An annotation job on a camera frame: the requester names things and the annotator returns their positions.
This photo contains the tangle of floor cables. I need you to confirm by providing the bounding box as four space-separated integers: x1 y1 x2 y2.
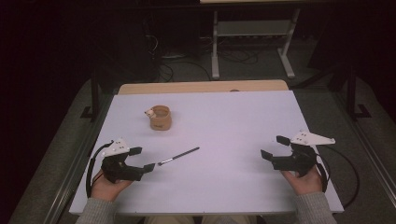
218 48 260 66

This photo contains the black metal stand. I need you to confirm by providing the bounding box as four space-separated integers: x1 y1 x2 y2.
346 64 373 121
79 69 101 123

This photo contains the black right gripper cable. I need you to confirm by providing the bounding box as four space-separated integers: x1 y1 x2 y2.
315 144 361 210

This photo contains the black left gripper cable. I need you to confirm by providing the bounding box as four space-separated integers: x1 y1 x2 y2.
85 140 115 199

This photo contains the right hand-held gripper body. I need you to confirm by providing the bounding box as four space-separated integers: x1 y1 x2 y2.
272 130 336 178

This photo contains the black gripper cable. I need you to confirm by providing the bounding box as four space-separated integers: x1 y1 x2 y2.
315 144 361 210
85 140 115 199

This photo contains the thin black brush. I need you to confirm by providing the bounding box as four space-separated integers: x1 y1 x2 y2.
157 147 201 167

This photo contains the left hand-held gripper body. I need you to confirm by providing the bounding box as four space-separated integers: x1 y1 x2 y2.
101 138 148 184

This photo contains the person's right hand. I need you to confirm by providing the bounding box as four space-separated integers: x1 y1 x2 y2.
281 168 323 196

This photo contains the person's left hand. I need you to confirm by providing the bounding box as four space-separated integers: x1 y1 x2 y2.
91 170 134 203

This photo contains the black floor cable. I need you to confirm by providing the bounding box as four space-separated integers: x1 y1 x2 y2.
158 59 213 83

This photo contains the white metal desk frame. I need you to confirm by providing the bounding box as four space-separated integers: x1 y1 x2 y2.
210 8 302 80

